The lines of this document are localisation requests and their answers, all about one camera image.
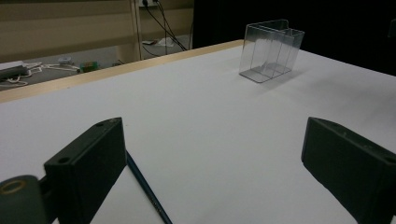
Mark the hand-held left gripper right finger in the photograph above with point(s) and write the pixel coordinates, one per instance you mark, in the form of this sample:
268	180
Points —
351	168

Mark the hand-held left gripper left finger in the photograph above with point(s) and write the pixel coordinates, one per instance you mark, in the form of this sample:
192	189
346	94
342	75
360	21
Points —
88	168

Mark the dark blue pencil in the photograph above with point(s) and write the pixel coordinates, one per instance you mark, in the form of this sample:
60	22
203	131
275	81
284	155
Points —
146	188

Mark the clear plastic pen holder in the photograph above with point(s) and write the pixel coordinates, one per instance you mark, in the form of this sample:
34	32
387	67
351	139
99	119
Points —
264	54

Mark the green plastic packet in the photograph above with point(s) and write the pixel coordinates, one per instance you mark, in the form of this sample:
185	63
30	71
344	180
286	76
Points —
89	66

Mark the white tape roll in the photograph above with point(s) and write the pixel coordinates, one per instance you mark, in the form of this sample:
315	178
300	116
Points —
65	60

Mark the white power strip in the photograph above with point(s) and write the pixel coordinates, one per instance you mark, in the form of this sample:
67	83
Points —
11	70

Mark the wooden desk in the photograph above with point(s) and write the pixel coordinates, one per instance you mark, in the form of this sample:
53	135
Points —
62	28

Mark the black curtain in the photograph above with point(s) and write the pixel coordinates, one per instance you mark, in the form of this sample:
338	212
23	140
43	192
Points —
327	25

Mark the white plastic bag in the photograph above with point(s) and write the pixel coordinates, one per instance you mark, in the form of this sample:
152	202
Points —
166	41

